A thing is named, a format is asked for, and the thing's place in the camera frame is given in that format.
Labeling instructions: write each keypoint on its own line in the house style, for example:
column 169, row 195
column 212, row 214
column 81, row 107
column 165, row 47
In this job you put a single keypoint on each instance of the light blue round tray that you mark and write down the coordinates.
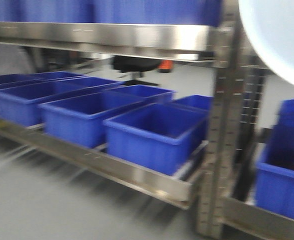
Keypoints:
column 269, row 26

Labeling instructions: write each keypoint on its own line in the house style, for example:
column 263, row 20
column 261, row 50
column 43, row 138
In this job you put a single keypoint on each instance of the stainless steel shelf rack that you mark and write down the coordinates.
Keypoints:
column 240, row 78

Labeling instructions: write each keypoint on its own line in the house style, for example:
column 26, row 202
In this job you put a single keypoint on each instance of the blue bin upper shelf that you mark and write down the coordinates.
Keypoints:
column 160, row 12

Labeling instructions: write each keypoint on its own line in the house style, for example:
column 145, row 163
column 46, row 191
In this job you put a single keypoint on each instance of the blue bin front right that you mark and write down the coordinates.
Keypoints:
column 160, row 137

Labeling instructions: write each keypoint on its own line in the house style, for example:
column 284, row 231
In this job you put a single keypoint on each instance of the blue bin rear middle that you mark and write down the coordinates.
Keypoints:
column 145, row 93

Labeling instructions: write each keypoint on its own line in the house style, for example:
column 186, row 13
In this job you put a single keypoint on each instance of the black office chair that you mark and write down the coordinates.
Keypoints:
column 128, row 64

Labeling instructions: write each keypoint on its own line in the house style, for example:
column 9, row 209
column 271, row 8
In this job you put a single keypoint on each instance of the blue bin rear right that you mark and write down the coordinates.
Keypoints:
column 194, row 102

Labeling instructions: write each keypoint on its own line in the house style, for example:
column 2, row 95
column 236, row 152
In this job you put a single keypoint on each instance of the blue bin front middle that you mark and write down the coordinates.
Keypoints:
column 79, row 120

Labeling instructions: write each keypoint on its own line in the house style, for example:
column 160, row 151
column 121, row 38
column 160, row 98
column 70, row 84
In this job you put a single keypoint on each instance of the blue bin front left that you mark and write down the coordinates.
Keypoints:
column 20, row 104

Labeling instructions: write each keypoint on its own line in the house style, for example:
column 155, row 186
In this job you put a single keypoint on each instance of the blue bin with red contents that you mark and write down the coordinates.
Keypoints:
column 275, row 167

